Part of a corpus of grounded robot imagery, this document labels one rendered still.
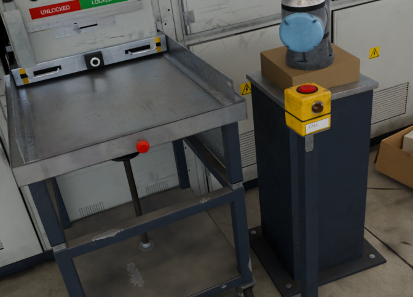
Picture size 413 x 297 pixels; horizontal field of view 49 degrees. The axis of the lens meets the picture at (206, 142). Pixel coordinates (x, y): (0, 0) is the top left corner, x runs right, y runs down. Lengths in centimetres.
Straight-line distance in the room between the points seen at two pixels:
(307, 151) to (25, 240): 133
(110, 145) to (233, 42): 93
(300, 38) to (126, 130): 52
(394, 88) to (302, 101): 156
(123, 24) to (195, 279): 92
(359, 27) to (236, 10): 65
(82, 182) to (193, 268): 63
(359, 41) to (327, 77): 87
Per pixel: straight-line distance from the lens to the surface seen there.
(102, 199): 204
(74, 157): 116
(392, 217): 216
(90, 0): 162
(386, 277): 189
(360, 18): 228
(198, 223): 185
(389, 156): 233
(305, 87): 109
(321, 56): 144
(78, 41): 165
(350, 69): 150
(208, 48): 190
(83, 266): 181
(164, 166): 204
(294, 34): 126
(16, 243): 208
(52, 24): 158
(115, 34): 166
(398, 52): 251
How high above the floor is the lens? 134
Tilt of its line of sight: 29 degrees down
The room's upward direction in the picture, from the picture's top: 8 degrees counter-clockwise
